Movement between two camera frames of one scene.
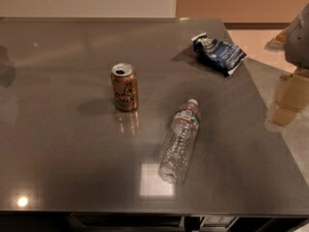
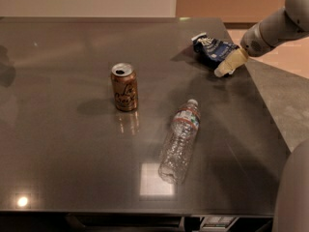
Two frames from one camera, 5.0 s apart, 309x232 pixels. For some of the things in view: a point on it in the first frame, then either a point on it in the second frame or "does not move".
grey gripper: (299, 45) → (253, 44)
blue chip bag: (226, 57) does not move
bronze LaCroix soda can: (125, 87) does not move
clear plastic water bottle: (180, 144) does not move
